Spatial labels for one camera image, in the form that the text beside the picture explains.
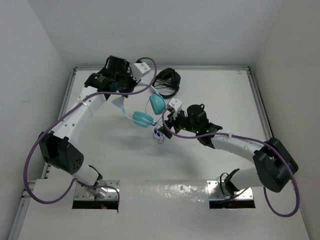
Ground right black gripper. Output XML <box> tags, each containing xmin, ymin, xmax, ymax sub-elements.
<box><xmin>158</xmin><ymin>107</ymin><xmax>199</xmax><ymax>138</ymax></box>

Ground teal cat-ear headphones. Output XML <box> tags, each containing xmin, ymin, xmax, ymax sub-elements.
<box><xmin>111</xmin><ymin>86</ymin><xmax>166</xmax><ymax>128</ymax></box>

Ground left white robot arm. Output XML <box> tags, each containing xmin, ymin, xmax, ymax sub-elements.
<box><xmin>39</xmin><ymin>56</ymin><xmax>141</xmax><ymax>186</ymax></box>

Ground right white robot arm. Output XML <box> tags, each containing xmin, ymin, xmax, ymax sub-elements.
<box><xmin>160</xmin><ymin>103</ymin><xmax>299</xmax><ymax>195</ymax></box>

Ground black headphones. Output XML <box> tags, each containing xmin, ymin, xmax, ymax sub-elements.
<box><xmin>152</xmin><ymin>67</ymin><xmax>181</xmax><ymax>99</ymax></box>

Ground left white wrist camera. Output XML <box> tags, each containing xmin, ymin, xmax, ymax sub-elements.
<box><xmin>131</xmin><ymin>62</ymin><xmax>151</xmax><ymax>81</ymax></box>

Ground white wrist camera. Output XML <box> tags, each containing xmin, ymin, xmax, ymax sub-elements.
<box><xmin>131</xmin><ymin>62</ymin><xmax>151</xmax><ymax>81</ymax></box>
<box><xmin>167</xmin><ymin>97</ymin><xmax>182</xmax><ymax>119</ymax></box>

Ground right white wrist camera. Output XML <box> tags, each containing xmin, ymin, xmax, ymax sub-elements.
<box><xmin>167</xmin><ymin>97</ymin><xmax>182</xmax><ymax>119</ymax></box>

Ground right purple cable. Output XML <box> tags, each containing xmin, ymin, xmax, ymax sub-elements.
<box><xmin>161</xmin><ymin>107</ymin><xmax>300</xmax><ymax>218</ymax></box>

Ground purple cable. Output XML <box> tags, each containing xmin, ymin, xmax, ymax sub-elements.
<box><xmin>23</xmin><ymin>57</ymin><xmax>158</xmax><ymax>208</ymax></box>
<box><xmin>161</xmin><ymin>107</ymin><xmax>300</xmax><ymax>218</ymax></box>

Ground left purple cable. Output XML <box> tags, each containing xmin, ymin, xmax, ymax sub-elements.
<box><xmin>23</xmin><ymin>57</ymin><xmax>158</xmax><ymax>208</ymax></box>

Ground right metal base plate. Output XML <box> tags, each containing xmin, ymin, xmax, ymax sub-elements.
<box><xmin>206</xmin><ymin>179</ymin><xmax>256</xmax><ymax>209</ymax></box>

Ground metal base plate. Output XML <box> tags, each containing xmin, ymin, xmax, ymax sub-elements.
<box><xmin>206</xmin><ymin>179</ymin><xmax>256</xmax><ymax>209</ymax></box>
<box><xmin>72</xmin><ymin>179</ymin><xmax>121</xmax><ymax>211</ymax></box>

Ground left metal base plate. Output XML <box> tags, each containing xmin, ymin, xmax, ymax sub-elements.
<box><xmin>72</xmin><ymin>179</ymin><xmax>121</xmax><ymax>211</ymax></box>

